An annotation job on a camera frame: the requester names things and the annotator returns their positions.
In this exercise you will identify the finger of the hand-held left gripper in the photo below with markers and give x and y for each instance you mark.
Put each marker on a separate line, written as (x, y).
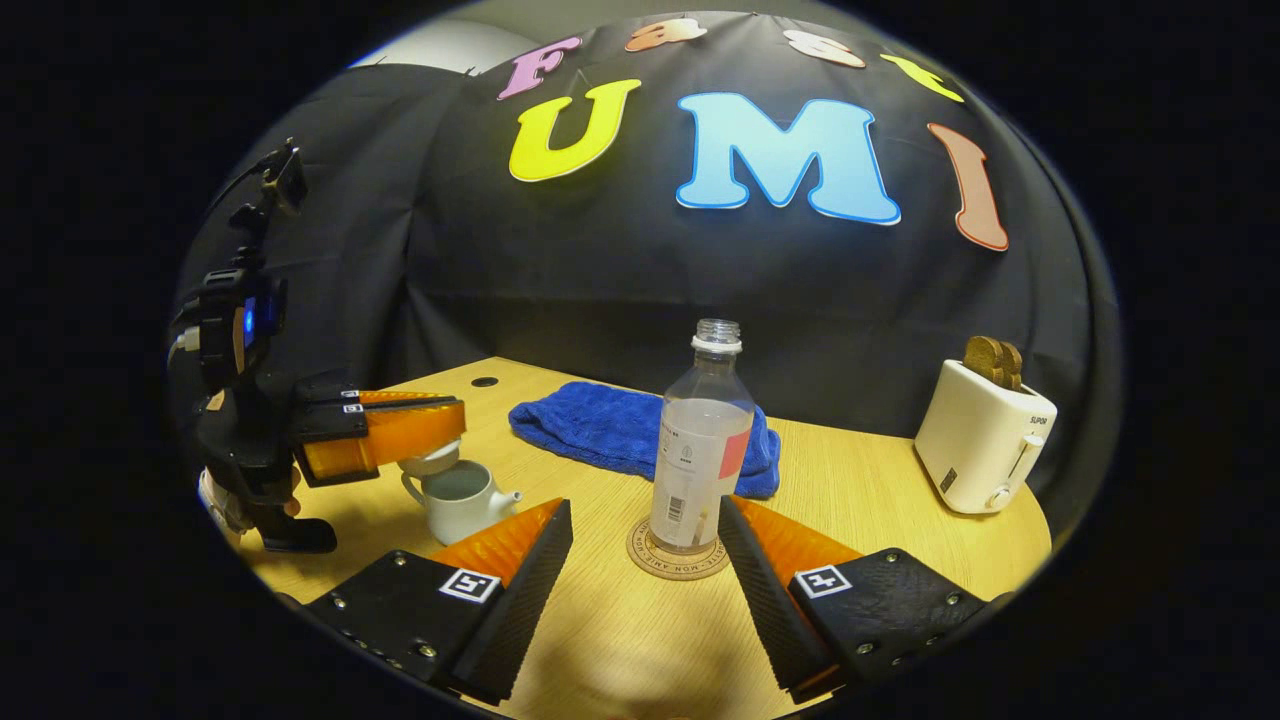
(325, 392)
(330, 425)

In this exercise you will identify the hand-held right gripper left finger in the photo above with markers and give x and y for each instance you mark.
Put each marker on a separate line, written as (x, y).
(525, 600)

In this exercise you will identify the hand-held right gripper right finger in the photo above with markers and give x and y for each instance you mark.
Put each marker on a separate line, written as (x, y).
(765, 600)

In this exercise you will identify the white ceramic teacup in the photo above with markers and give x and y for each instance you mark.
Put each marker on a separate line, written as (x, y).
(460, 515)

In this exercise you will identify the round wooden coaster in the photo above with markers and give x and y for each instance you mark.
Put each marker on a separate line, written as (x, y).
(640, 560)

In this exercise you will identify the clear plastic water bottle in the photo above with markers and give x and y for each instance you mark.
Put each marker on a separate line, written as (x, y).
(700, 450)

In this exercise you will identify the blue towel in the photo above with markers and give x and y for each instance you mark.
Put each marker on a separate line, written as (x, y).
(590, 430)

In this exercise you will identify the white toaster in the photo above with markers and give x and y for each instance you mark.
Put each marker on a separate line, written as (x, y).
(975, 440)

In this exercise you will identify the brown bread slice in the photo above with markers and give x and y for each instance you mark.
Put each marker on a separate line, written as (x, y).
(982, 360)
(1013, 368)

